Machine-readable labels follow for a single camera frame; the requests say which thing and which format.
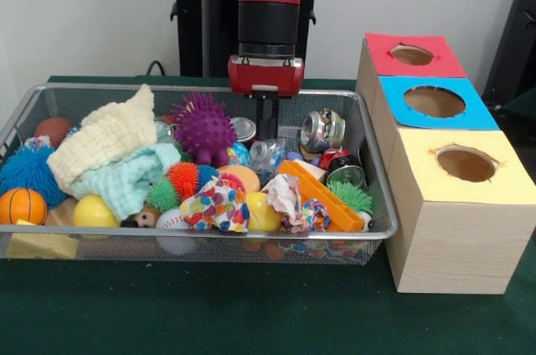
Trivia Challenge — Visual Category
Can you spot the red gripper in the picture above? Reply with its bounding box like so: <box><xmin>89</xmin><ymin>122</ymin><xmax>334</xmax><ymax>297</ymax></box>
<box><xmin>227</xmin><ymin>54</ymin><xmax>306</xmax><ymax>141</ymax></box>

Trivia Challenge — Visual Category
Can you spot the small clear plastic bottle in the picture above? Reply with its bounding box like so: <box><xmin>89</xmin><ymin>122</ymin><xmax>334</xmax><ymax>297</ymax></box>
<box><xmin>250</xmin><ymin>138</ymin><xmax>289</xmax><ymax>175</ymax></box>

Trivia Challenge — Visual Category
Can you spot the crushed silver can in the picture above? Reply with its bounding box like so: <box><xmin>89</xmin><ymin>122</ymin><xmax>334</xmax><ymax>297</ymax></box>
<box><xmin>300</xmin><ymin>109</ymin><xmax>348</xmax><ymax>153</ymax></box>

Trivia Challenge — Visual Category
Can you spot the mint waffle cloth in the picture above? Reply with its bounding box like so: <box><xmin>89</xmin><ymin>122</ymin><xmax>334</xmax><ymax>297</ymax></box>
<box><xmin>73</xmin><ymin>143</ymin><xmax>182</xmax><ymax>222</ymax></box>

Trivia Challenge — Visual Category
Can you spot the cream waffle cloth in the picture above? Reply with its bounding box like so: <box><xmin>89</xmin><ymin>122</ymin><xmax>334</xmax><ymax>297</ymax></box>
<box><xmin>47</xmin><ymin>83</ymin><xmax>159</xmax><ymax>188</ymax></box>

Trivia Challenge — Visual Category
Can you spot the wooden three-hole box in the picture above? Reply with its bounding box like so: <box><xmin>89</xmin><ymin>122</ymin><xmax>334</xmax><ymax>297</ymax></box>
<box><xmin>355</xmin><ymin>31</ymin><xmax>536</xmax><ymax>296</ymax></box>

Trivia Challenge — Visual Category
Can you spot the orange foam disc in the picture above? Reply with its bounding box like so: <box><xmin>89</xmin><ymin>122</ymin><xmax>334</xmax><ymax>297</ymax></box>
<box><xmin>217</xmin><ymin>164</ymin><xmax>261</xmax><ymax>193</ymax></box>

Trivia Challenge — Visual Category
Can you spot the purple spiky ball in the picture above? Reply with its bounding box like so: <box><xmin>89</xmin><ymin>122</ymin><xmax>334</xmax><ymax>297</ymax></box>
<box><xmin>170</xmin><ymin>92</ymin><xmax>238</xmax><ymax>166</ymax></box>

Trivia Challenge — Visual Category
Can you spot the yellow tennis ball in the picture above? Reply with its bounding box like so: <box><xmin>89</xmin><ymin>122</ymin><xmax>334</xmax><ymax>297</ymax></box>
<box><xmin>245</xmin><ymin>191</ymin><xmax>283</xmax><ymax>233</ymax></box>

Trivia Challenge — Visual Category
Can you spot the orange plastic grid toy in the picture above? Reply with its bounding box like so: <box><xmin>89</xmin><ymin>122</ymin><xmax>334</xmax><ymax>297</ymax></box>
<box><xmin>276</xmin><ymin>160</ymin><xmax>365</xmax><ymax>233</ymax></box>

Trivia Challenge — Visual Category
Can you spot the colourful patterned cloth wad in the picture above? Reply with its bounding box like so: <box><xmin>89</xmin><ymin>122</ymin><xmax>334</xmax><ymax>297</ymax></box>
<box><xmin>179</xmin><ymin>177</ymin><xmax>251</xmax><ymax>234</ymax></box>

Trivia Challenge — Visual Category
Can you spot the green spiky toy with eyes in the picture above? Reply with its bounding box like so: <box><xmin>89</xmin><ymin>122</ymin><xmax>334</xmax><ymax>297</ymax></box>
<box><xmin>326</xmin><ymin>180</ymin><xmax>374</xmax><ymax>230</ymax></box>

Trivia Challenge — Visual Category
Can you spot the white baseball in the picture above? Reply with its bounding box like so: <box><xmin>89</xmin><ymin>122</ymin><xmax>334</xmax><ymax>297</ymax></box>
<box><xmin>155</xmin><ymin>207</ymin><xmax>198</xmax><ymax>255</ymax></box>

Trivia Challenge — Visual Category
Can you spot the dark green table cloth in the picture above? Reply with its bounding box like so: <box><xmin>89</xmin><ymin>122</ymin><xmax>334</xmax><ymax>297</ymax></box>
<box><xmin>498</xmin><ymin>87</ymin><xmax>536</xmax><ymax>130</ymax></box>
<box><xmin>0</xmin><ymin>74</ymin><xmax>536</xmax><ymax>355</ymax></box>

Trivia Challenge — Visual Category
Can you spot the smooth yellow ball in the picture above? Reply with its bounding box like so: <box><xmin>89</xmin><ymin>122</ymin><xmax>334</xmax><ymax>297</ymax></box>
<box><xmin>73</xmin><ymin>194</ymin><xmax>121</xmax><ymax>229</ymax></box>

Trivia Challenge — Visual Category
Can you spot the reddish brown ball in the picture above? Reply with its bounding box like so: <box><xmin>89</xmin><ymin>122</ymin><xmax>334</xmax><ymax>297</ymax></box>
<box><xmin>33</xmin><ymin>117</ymin><xmax>75</xmax><ymax>149</ymax></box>

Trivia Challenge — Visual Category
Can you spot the large blue spiky ball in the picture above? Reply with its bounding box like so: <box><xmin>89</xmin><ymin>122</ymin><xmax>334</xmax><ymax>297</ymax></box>
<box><xmin>0</xmin><ymin>143</ymin><xmax>70</xmax><ymax>209</ymax></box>

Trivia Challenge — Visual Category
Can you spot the small orange basketball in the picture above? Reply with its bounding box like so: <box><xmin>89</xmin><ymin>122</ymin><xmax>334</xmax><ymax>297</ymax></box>
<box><xmin>0</xmin><ymin>188</ymin><xmax>49</xmax><ymax>225</ymax></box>

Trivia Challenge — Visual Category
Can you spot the black upright panel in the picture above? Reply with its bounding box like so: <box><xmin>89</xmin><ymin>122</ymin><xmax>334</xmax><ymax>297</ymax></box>
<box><xmin>481</xmin><ymin>0</ymin><xmax>536</xmax><ymax>99</ymax></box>

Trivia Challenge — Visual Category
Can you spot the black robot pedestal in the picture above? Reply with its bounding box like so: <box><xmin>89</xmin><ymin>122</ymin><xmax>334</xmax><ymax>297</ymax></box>
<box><xmin>161</xmin><ymin>0</ymin><xmax>338</xmax><ymax>79</ymax></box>

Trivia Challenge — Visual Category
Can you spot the shallow wire mesh bin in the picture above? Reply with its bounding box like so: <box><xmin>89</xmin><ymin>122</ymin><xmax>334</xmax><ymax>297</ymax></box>
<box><xmin>0</xmin><ymin>82</ymin><xmax>399</xmax><ymax>266</ymax></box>

